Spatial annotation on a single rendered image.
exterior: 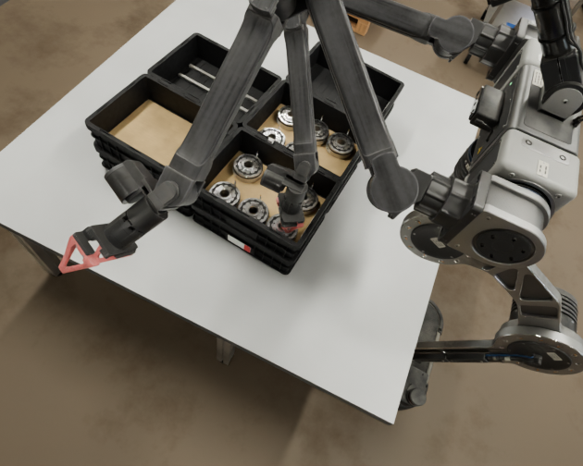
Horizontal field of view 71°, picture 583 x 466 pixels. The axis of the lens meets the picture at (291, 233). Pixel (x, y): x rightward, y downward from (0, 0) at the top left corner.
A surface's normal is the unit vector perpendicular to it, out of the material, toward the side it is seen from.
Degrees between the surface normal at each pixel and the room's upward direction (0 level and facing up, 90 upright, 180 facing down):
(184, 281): 0
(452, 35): 48
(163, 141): 0
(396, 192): 38
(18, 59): 0
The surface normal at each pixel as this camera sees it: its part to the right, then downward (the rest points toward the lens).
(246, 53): -0.08, 0.13
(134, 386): 0.16, -0.47
